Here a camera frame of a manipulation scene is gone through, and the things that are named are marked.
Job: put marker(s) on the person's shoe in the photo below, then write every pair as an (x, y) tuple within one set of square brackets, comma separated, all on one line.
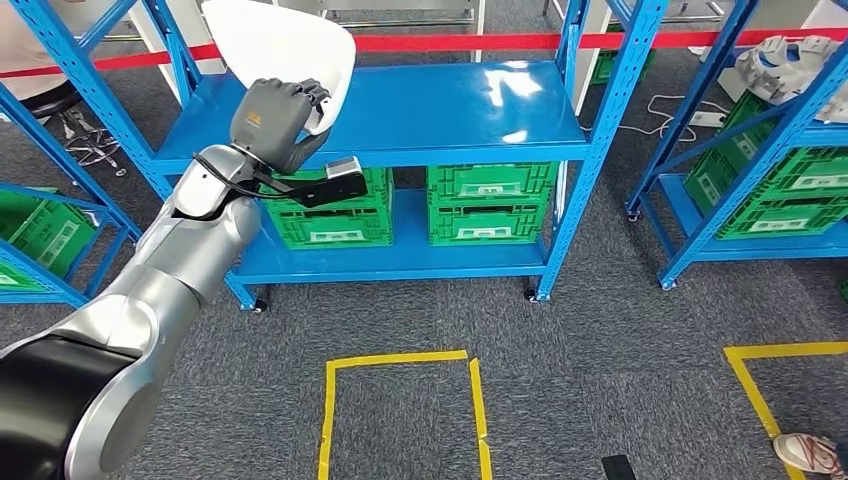
[(805, 454)]

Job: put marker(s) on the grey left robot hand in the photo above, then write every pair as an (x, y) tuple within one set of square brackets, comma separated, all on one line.
[(272, 122)]

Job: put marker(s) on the white plastic shell part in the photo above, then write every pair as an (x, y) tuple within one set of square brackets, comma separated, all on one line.
[(278, 40)]

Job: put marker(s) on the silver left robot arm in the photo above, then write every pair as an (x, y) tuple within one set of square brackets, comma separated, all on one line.
[(166, 265)]

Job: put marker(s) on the red barrier belt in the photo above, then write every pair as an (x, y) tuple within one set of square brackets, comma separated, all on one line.
[(464, 42), (132, 58)]

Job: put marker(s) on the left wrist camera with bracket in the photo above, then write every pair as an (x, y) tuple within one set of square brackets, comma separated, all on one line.
[(331, 192)]

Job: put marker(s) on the person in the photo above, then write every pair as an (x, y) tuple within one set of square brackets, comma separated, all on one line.
[(26, 46)]

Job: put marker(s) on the black stool chrome base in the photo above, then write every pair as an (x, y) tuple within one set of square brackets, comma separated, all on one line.
[(56, 102)]

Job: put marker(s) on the white power strip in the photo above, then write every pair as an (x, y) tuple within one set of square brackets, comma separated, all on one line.
[(707, 119)]

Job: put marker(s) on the grey cast metal part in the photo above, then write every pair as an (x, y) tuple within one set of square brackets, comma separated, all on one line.
[(836, 111), (782, 69)]

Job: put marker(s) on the blue metal shelf rack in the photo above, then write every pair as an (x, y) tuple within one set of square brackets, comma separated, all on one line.
[(697, 99), (73, 164), (430, 106)]

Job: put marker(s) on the yellow floor tape square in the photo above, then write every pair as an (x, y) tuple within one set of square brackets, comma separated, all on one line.
[(788, 348)]

